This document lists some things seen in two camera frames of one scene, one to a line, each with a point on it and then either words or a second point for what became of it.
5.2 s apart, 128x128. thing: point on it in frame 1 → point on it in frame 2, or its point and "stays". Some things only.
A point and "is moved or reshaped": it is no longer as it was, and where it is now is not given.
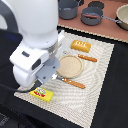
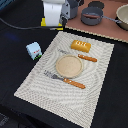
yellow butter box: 42,94 is moved or reshaped
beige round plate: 70,66 stays
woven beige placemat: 78,83 stays
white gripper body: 29,60 → 52,13
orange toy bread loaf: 80,45 stays
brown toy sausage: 91,15 stays
